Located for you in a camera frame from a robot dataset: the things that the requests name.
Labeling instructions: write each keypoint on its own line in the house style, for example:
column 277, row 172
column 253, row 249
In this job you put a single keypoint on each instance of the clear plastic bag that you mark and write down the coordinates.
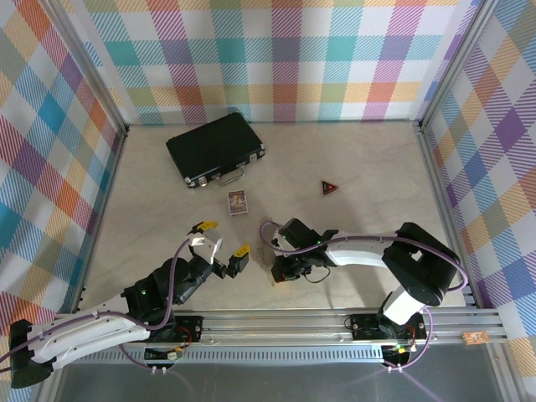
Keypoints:
column 264, row 257

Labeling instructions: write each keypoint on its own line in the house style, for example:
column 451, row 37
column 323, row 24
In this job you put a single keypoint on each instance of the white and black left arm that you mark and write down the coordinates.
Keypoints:
column 84, row 339

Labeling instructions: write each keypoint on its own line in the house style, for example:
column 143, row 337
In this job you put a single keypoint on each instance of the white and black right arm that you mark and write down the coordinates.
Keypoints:
column 360, row 253

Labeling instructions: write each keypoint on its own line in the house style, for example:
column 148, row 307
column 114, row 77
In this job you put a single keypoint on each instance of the small purple card box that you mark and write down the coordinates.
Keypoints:
column 237, row 204

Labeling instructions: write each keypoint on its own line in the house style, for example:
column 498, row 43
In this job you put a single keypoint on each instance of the dark red triangular badge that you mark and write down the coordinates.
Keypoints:
column 328, row 187

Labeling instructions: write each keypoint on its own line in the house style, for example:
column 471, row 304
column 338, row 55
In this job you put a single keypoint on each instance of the black case with metal trim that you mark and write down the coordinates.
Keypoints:
column 213, row 146

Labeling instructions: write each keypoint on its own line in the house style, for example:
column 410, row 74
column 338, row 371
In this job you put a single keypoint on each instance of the small orange circuit board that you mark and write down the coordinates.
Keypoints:
column 475, row 338

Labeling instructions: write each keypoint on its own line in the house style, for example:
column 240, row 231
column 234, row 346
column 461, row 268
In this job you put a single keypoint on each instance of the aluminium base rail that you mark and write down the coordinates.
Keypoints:
column 272, row 331

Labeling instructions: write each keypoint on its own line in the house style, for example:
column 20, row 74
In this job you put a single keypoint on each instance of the aluminium frame rail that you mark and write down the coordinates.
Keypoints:
column 441, row 197
column 104, row 209

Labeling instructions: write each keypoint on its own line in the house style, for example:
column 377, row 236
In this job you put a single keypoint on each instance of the aluminium frame post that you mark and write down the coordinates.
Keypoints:
column 98, row 84
column 454, row 58

